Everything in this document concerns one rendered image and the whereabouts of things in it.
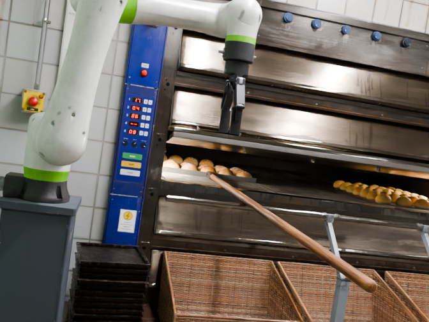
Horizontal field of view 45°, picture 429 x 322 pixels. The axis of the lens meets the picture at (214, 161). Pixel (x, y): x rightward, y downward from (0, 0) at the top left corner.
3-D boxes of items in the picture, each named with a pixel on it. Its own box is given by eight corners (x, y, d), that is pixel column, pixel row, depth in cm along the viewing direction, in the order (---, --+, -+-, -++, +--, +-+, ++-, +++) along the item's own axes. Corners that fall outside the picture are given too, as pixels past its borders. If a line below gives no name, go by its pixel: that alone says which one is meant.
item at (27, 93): (22, 111, 229) (24, 88, 228) (45, 114, 231) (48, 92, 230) (19, 111, 222) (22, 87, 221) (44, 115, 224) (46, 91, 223)
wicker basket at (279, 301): (154, 305, 250) (162, 249, 248) (264, 312, 263) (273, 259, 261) (166, 352, 203) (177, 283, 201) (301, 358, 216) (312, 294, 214)
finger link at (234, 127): (241, 110, 153) (242, 110, 152) (238, 135, 153) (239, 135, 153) (232, 109, 152) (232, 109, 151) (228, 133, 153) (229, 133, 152)
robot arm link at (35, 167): (25, 181, 140) (34, 110, 138) (19, 172, 154) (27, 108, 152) (74, 184, 146) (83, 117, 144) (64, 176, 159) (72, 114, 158)
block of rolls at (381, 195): (330, 186, 348) (332, 178, 347) (393, 194, 359) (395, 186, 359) (378, 203, 289) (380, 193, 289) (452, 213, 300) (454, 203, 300)
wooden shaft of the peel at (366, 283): (378, 295, 116) (380, 282, 116) (366, 294, 115) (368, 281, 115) (214, 179, 282) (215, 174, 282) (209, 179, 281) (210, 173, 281)
